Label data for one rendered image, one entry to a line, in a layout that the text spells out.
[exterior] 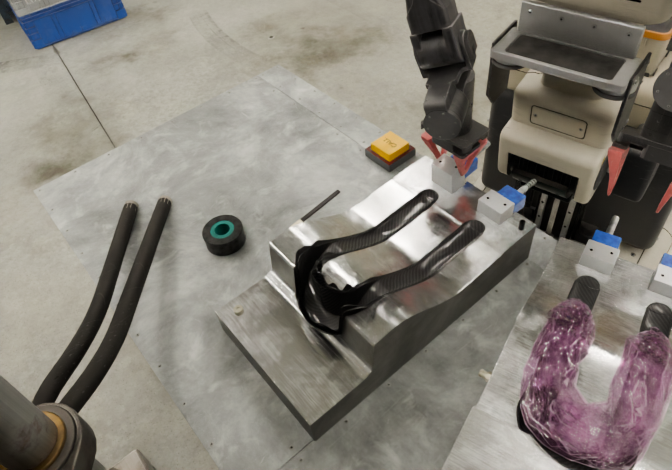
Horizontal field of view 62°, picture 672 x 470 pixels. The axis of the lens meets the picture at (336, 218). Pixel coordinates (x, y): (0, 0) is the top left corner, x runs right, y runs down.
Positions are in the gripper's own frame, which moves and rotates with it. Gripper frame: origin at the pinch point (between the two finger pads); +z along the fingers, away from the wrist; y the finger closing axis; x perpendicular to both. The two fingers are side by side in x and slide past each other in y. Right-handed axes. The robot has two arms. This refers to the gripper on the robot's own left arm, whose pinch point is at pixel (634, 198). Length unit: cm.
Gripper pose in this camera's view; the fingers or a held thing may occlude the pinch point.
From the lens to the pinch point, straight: 94.1
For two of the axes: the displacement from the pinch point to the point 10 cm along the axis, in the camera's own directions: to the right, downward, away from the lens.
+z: -1.8, 8.9, 4.3
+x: 5.8, -2.5, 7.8
